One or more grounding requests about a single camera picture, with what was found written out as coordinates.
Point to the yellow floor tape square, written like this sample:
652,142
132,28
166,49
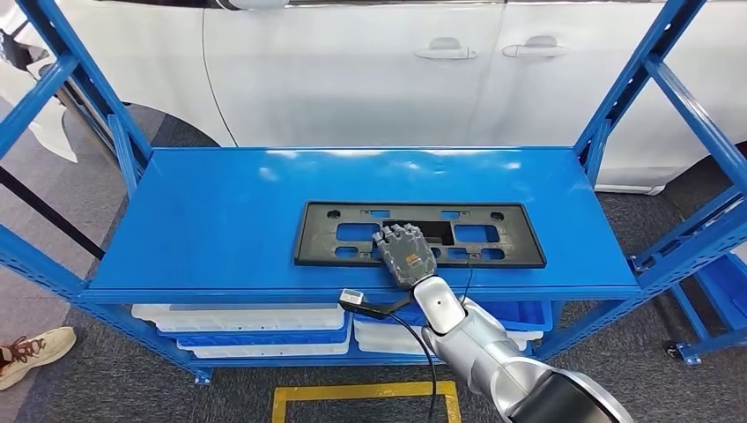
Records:
362,391

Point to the person's beige shoe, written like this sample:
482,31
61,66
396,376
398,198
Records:
35,353

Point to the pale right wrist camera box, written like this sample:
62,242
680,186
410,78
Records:
351,298

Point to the blue metal shelf rack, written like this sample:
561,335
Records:
233,233

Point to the large blue plastic bin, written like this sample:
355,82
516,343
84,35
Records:
726,292

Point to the black plastic frame part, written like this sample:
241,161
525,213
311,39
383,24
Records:
519,245

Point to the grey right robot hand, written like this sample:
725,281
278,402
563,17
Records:
408,260

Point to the white car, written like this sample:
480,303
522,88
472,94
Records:
350,76

